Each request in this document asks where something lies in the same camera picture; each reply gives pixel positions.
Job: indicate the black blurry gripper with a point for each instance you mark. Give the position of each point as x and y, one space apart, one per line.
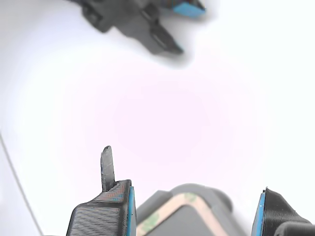
115 14

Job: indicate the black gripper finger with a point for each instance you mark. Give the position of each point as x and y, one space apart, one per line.
273 214
101 218

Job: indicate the grey frame stack base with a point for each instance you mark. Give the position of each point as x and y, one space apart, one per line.
211 194

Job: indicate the tan rectangular frame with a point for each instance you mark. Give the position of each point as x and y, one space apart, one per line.
172 202

